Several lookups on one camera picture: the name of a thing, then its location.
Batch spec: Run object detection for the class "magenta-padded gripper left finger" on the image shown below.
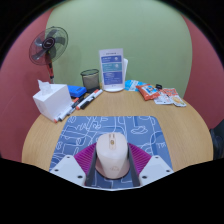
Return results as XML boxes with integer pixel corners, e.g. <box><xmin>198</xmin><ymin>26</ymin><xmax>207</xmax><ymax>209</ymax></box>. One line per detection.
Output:
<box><xmin>49</xmin><ymin>142</ymin><xmax>98</xmax><ymax>188</ymax></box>

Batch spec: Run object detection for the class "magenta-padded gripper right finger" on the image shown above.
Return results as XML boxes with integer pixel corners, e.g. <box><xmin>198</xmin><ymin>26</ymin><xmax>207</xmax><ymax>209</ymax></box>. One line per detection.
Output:
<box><xmin>127</xmin><ymin>142</ymin><xmax>174</xmax><ymax>188</ymax></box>

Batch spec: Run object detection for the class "cream wireless computer mouse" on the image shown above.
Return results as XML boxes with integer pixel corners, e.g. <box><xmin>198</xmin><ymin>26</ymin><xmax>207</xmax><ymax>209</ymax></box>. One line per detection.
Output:
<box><xmin>94</xmin><ymin>131</ymin><xmax>130</xmax><ymax>180</ymax></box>

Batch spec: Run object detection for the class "blue patterned mouse pad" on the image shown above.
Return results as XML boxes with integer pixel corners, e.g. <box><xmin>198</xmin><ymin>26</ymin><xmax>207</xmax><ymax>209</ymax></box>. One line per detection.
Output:
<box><xmin>49</xmin><ymin>115</ymin><xmax>174</xmax><ymax>190</ymax></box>

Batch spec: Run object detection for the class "white marker red cap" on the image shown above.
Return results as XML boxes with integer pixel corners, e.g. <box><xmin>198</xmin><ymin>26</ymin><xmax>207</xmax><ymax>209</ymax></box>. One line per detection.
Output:
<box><xmin>75</xmin><ymin>88</ymin><xmax>104</xmax><ymax>111</ymax></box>
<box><xmin>53</xmin><ymin>96</ymin><xmax>81</xmax><ymax>124</ymax></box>

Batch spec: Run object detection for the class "black marker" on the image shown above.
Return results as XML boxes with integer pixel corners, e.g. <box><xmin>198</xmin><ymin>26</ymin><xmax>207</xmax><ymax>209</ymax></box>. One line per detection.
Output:
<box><xmin>68</xmin><ymin>94</ymin><xmax>90</xmax><ymax>116</ymax></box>

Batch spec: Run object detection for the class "white tissue box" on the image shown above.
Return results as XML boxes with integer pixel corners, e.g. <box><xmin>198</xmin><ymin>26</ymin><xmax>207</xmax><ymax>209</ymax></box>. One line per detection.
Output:
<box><xmin>32</xmin><ymin>79</ymin><xmax>73</xmax><ymax>123</ymax></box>

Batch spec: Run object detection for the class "small yellow snack packet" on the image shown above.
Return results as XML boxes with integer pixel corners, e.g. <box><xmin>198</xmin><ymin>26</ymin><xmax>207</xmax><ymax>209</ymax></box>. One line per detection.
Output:
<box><xmin>171</xmin><ymin>94</ymin><xmax>187</xmax><ymax>108</ymax></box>

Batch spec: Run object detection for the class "white orange snack packet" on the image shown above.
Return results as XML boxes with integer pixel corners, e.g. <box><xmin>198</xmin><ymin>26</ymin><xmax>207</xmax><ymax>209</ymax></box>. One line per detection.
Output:
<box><xmin>153</xmin><ymin>87</ymin><xmax>178</xmax><ymax>106</ymax></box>

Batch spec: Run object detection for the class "blue whiteboard eraser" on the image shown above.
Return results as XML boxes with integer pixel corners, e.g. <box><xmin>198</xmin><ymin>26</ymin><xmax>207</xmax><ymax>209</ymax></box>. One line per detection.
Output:
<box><xmin>67</xmin><ymin>84</ymin><xmax>88</xmax><ymax>99</ymax></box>

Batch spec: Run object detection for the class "blue snack packet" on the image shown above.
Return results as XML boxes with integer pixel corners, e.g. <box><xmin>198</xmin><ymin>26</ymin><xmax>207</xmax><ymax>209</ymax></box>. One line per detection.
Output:
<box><xmin>124</xmin><ymin>79</ymin><xmax>147</xmax><ymax>93</ymax></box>

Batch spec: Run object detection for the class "black mesh pen cup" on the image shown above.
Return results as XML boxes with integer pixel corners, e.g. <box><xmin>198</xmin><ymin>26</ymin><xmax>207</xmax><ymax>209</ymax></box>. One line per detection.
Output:
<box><xmin>80</xmin><ymin>68</ymin><xmax>101</xmax><ymax>94</ymax></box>

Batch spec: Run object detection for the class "acrylic sign stand blue print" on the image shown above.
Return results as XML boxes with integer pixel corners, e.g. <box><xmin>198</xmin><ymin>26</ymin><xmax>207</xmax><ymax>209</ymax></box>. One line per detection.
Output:
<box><xmin>98</xmin><ymin>48</ymin><xmax>126</xmax><ymax>93</ymax></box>

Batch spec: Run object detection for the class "black standing fan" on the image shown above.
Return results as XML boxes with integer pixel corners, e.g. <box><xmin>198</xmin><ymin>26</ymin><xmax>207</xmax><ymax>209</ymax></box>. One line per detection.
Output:
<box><xmin>28</xmin><ymin>26</ymin><xmax>69</xmax><ymax>84</ymax></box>

